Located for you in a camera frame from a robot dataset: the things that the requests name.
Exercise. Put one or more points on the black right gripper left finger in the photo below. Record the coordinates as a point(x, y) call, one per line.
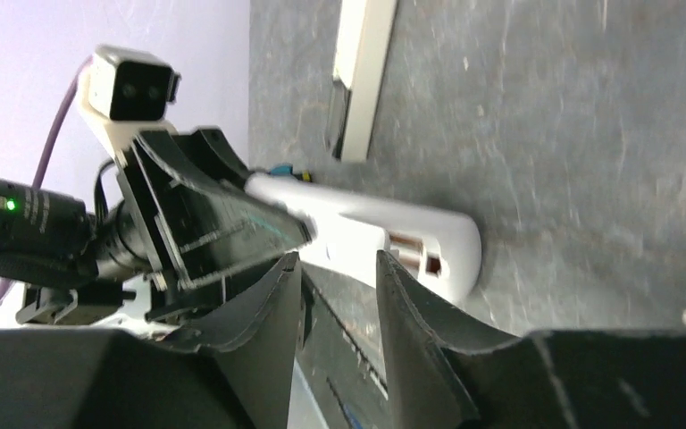
point(229, 369)

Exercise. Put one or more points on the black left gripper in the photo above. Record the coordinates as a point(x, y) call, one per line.
point(202, 233)

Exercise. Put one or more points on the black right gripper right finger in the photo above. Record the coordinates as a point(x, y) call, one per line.
point(447, 369)

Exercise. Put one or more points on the white remote control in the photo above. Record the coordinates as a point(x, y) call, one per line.
point(441, 249)

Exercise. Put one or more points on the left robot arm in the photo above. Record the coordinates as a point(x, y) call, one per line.
point(74, 262)

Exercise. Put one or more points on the white boxed remote with display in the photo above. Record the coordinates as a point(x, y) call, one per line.
point(361, 53)

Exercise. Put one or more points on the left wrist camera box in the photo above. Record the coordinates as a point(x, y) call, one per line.
point(124, 91)

